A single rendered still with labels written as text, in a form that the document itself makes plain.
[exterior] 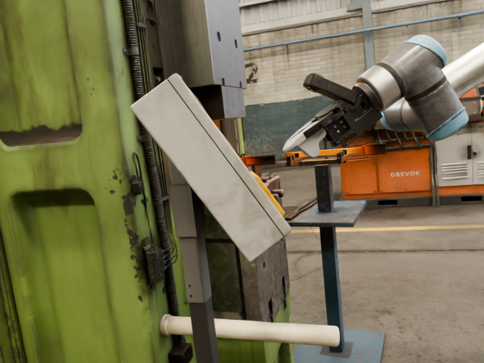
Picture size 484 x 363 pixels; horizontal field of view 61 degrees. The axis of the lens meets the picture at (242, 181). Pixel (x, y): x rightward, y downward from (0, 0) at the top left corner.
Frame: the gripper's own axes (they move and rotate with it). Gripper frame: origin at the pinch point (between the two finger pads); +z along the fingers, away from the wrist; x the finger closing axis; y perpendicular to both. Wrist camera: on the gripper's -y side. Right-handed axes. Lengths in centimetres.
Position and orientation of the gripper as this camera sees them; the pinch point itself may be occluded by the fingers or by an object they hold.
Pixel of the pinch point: (286, 145)
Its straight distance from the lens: 86.4
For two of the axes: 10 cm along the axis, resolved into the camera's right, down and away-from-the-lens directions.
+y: 5.9, 7.9, 1.7
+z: -8.0, 6.0, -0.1
